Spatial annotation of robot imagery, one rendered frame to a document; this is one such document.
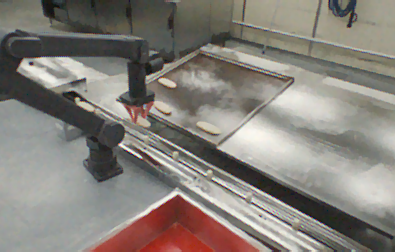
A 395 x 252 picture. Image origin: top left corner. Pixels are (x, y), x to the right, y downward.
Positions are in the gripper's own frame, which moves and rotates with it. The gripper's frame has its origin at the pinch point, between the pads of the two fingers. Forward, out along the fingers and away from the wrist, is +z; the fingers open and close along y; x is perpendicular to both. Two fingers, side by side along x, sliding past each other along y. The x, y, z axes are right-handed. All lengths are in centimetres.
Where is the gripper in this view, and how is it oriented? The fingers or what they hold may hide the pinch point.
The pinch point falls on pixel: (138, 118)
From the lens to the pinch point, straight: 115.6
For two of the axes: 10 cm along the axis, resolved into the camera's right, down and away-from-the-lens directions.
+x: -7.5, -3.6, 5.5
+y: 6.6, -3.6, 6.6
